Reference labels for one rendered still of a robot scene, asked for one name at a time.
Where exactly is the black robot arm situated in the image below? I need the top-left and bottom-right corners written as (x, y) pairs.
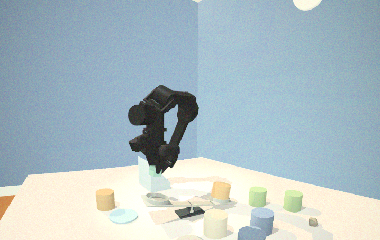
top-left (128, 85), bottom-right (199, 174)

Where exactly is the light green cylinder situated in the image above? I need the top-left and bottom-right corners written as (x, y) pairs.
top-left (249, 186), bottom-right (267, 208)
top-left (283, 190), bottom-right (303, 213)

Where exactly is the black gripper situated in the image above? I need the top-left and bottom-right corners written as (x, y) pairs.
top-left (141, 125), bottom-right (180, 174)

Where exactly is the tan cylinder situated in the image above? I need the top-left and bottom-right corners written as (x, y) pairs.
top-left (211, 182), bottom-right (231, 200)
top-left (96, 188), bottom-right (115, 211)

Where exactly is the cream cylinder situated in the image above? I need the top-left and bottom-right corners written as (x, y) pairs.
top-left (203, 209), bottom-right (228, 239)
top-left (176, 235), bottom-right (203, 240)

